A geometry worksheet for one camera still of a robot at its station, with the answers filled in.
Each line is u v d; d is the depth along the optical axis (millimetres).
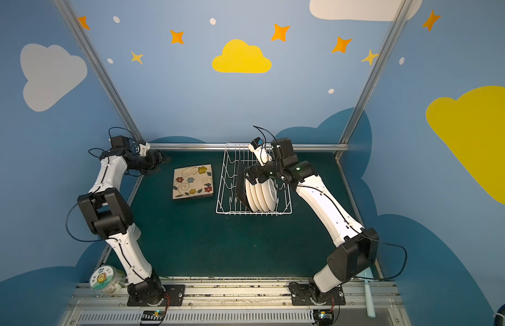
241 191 848
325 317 733
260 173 671
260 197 861
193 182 1074
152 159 838
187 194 1011
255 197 861
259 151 665
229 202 931
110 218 557
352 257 412
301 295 745
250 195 856
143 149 871
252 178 680
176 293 749
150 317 731
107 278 703
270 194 890
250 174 672
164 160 860
